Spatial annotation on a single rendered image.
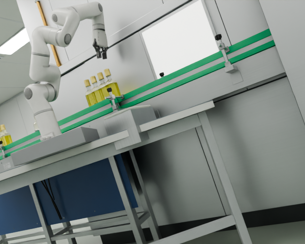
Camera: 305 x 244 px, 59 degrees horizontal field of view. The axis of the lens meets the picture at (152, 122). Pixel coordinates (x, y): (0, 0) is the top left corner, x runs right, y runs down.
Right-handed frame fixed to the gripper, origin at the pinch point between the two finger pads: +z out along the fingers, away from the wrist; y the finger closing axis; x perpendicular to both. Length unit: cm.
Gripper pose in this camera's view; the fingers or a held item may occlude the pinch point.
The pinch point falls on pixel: (101, 55)
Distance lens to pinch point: 176.3
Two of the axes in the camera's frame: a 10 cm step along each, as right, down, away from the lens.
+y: -4.6, 1.1, -8.8
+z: 1.0, 9.9, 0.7
